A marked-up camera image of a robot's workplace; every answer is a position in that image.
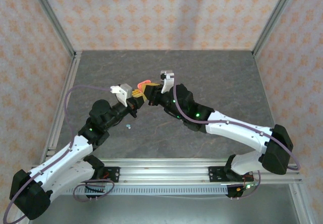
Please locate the pink earbud charging case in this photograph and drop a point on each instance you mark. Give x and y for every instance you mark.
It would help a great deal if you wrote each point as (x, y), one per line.
(143, 84)

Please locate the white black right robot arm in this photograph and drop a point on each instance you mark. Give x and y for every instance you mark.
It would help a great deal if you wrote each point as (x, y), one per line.
(237, 133)

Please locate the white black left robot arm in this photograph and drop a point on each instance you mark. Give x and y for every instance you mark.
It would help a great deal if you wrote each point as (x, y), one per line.
(63, 156)

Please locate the grey metal panel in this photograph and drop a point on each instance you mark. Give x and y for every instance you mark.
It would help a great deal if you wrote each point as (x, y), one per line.
(164, 209)

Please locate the aluminium side frame rail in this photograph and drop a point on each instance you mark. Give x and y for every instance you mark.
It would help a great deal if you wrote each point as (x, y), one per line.
(300, 206)
(63, 92)

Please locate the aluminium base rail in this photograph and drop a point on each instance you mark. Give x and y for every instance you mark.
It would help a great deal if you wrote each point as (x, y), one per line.
(164, 171)

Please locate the aluminium frame post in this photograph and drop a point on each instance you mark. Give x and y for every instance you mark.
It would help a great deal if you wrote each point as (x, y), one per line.
(275, 14)
(54, 22)

